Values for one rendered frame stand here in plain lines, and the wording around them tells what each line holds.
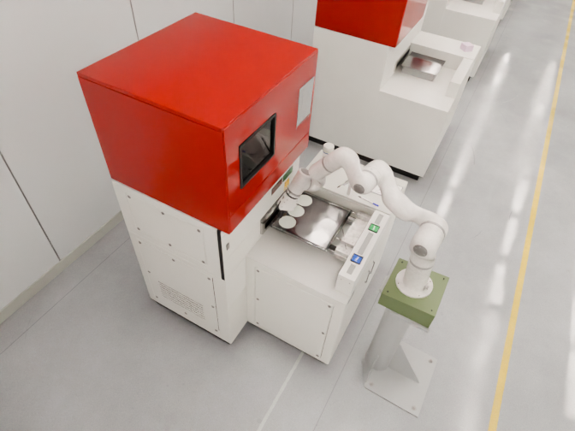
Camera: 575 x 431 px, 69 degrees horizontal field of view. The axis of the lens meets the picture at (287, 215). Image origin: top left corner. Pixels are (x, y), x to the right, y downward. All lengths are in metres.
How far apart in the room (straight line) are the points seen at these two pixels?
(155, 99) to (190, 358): 1.83
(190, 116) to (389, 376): 2.15
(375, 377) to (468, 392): 0.61
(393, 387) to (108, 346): 1.92
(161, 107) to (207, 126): 0.22
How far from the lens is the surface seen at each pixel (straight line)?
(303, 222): 2.48
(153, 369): 3.04
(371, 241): 2.37
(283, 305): 2.58
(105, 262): 3.60
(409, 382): 3.07
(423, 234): 1.96
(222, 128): 1.58
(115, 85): 1.90
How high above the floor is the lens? 2.72
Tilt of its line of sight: 46 degrees down
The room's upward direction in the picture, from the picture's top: 5 degrees clockwise
